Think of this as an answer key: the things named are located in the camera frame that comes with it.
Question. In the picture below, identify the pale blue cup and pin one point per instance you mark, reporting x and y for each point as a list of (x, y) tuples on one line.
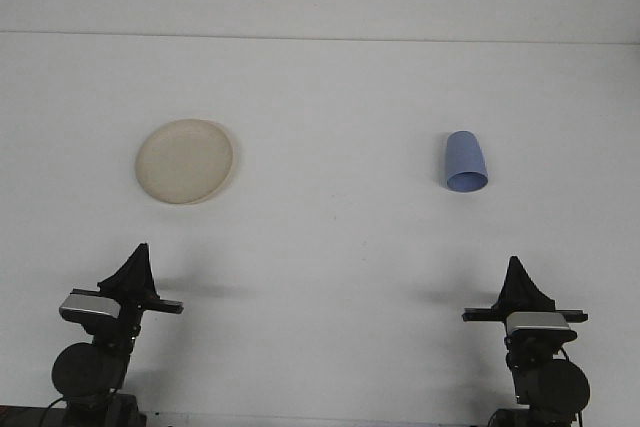
[(464, 159)]

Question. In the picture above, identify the pale round plate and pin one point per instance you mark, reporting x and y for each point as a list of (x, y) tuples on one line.
[(185, 162)]

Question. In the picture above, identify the grey camera box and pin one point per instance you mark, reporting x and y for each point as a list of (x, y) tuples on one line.
[(90, 306), (539, 322)]

